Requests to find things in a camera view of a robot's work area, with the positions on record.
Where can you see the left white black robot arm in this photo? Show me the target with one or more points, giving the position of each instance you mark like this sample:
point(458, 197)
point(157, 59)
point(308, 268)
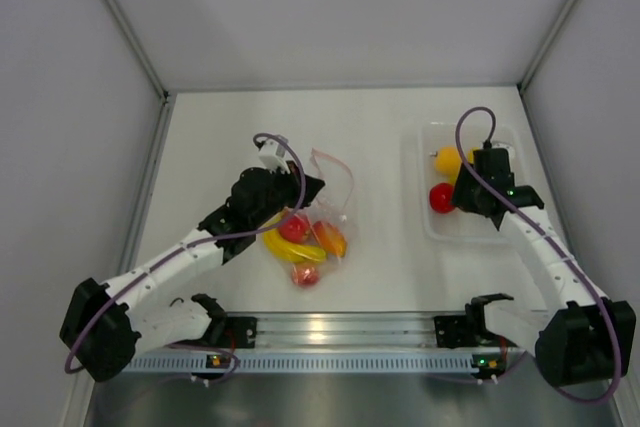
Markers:
point(110, 323)

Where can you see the pink fake peach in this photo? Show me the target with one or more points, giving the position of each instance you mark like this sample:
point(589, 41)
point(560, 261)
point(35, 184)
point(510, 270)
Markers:
point(305, 274)

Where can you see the white slotted cable duct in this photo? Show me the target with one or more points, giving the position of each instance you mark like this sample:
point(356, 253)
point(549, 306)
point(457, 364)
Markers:
point(280, 362)

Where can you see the yellow fake corn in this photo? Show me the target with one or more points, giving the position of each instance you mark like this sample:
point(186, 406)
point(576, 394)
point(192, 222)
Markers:
point(471, 155)

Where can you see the orange fake mango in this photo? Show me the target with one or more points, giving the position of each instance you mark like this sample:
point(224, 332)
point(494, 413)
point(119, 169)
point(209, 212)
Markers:
point(330, 238)

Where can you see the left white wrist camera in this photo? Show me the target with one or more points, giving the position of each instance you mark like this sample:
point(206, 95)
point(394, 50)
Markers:
point(272, 152)

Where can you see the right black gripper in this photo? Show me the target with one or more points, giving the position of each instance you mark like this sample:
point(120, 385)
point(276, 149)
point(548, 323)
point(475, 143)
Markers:
point(462, 192)

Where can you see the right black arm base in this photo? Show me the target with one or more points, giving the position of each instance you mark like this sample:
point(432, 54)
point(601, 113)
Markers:
point(456, 331)

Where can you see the red fake tomato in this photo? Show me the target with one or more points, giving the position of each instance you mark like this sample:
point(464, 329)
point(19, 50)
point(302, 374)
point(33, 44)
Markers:
point(296, 229)

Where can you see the orange yellow fake peach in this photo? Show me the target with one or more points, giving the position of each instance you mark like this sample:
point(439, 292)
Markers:
point(447, 161)

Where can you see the yellow fake banana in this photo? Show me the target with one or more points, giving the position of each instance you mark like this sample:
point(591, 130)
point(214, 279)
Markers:
point(290, 251)

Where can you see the red fake apple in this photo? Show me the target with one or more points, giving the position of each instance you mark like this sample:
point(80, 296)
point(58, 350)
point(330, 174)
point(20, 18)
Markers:
point(440, 198)

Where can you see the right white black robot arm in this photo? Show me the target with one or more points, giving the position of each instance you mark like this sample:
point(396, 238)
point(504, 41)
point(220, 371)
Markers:
point(580, 335)

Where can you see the aluminium mounting rail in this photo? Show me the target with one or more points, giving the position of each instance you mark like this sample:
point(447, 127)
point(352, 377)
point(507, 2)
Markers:
point(351, 330)

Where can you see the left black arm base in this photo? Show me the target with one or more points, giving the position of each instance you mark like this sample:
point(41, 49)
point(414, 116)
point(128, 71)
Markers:
point(228, 333)

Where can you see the clear zip top bag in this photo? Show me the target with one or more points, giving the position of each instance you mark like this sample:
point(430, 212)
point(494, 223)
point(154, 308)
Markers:
point(314, 242)

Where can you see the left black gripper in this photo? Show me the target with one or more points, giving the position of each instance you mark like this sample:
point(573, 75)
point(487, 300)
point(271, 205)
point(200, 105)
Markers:
point(293, 179)

